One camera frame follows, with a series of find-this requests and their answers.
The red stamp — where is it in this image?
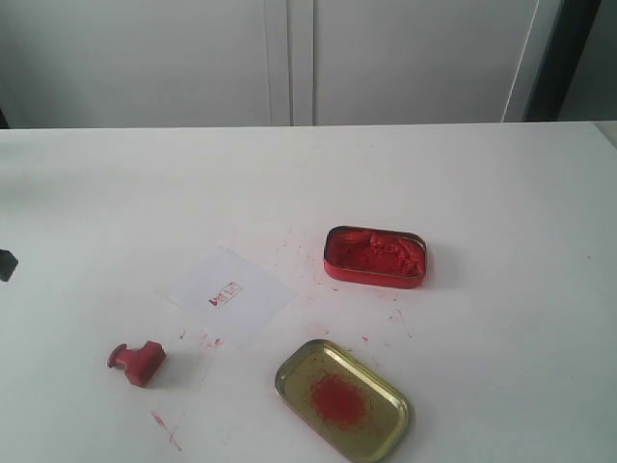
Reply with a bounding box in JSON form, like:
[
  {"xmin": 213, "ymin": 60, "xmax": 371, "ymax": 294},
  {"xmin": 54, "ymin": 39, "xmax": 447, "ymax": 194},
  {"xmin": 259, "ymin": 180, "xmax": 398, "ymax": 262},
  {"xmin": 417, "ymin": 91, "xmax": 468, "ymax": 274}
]
[{"xmin": 107, "ymin": 340, "xmax": 166, "ymax": 388}]

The white cabinet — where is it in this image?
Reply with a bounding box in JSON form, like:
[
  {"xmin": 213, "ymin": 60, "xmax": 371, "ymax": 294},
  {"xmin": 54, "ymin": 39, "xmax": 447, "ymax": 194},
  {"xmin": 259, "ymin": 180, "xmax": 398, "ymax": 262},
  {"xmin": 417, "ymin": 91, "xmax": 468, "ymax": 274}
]
[{"xmin": 1, "ymin": 1, "xmax": 540, "ymax": 128}]

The red ink paste tin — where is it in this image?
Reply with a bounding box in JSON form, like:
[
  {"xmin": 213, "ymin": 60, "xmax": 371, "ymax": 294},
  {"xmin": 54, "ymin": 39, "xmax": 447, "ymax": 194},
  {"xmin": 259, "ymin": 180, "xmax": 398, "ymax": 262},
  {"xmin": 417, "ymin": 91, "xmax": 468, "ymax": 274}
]
[{"xmin": 323, "ymin": 226, "xmax": 427, "ymax": 289}]

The gold tin lid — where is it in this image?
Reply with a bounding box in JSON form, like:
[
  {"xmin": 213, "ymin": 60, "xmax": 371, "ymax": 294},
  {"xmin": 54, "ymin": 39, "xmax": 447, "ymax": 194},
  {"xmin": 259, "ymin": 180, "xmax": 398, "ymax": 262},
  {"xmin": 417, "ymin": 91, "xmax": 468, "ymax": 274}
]
[{"xmin": 275, "ymin": 339, "xmax": 416, "ymax": 462}]

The white paper sheet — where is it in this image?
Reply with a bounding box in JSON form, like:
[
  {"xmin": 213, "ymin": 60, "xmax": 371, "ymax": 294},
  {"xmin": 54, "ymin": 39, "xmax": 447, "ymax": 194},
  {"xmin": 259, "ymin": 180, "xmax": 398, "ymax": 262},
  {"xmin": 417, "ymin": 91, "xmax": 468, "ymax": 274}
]
[{"xmin": 168, "ymin": 247, "xmax": 294, "ymax": 347}]

